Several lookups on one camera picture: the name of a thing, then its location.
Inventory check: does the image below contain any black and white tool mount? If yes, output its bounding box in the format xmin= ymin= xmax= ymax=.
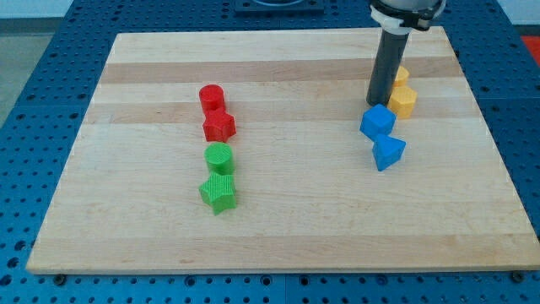
xmin=370 ymin=0 xmax=446 ymax=35

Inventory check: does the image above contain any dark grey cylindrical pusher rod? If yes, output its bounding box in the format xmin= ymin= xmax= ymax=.
xmin=366 ymin=30 xmax=409 ymax=106

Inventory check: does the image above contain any blue cube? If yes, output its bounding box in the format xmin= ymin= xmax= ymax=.
xmin=359 ymin=104 xmax=397 ymax=141

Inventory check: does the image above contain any yellow hexagon block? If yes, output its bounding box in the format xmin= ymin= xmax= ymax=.
xmin=387 ymin=86 xmax=418 ymax=119

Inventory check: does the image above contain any small yellow block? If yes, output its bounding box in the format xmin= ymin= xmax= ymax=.
xmin=393 ymin=65 xmax=410 ymax=87

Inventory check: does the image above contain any blue triangular prism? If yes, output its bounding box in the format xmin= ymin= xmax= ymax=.
xmin=372 ymin=134 xmax=407 ymax=171

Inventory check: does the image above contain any red cylinder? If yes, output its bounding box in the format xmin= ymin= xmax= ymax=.
xmin=198 ymin=84 xmax=225 ymax=114

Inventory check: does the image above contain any red star block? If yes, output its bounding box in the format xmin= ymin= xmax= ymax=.
xmin=202 ymin=107 xmax=236 ymax=143

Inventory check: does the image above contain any wooden board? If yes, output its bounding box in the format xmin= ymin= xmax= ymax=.
xmin=26 ymin=26 xmax=539 ymax=274

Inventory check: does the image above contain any green cylinder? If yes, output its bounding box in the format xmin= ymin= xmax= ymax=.
xmin=203 ymin=142 xmax=235 ymax=175

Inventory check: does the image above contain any green star block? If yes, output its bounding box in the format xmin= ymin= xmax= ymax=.
xmin=199 ymin=172 xmax=236 ymax=215

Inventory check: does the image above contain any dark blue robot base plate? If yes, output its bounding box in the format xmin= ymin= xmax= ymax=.
xmin=231 ymin=0 xmax=325 ymax=14

